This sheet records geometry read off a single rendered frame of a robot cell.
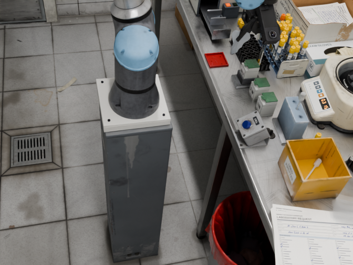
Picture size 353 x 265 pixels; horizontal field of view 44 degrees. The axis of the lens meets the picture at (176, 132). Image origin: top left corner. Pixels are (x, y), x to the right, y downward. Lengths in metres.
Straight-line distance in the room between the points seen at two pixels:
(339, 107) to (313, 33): 0.32
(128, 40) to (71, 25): 1.99
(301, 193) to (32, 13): 2.38
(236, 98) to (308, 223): 0.47
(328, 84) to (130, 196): 0.75
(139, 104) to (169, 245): 0.96
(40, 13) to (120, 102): 1.95
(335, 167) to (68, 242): 1.27
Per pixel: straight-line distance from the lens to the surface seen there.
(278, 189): 1.22
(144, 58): 1.14
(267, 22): 1.28
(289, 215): 1.17
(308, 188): 1.17
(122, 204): 1.59
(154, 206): 1.65
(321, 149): 1.28
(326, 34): 1.61
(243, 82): 1.44
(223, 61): 1.53
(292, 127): 1.27
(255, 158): 1.26
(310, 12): 1.77
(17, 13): 3.16
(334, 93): 1.39
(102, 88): 1.36
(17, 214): 2.19
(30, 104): 2.62
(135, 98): 1.23
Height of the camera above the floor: 1.85
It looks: 49 degrees down
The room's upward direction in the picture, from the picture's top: 7 degrees clockwise
